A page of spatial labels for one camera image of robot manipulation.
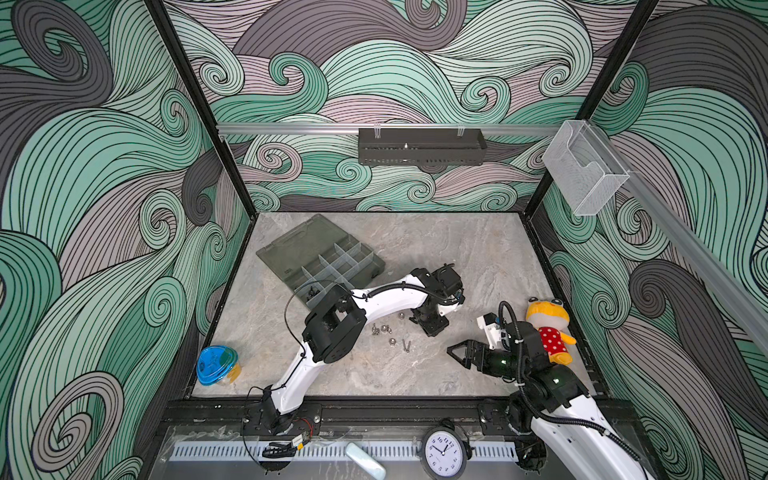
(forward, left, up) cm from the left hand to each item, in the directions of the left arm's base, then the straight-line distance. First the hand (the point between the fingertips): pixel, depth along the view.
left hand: (434, 325), depth 85 cm
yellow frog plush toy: (+1, -33, +3) cm, 33 cm away
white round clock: (-30, +1, -1) cm, 30 cm away
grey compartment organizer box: (+25, +38, 0) cm, 46 cm away
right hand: (-10, -4, +3) cm, 11 cm away
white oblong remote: (-32, +19, 0) cm, 37 cm away
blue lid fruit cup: (-13, +56, +6) cm, 58 cm away
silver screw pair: (-5, +8, -5) cm, 11 cm away
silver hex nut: (-4, +12, -3) cm, 13 cm away
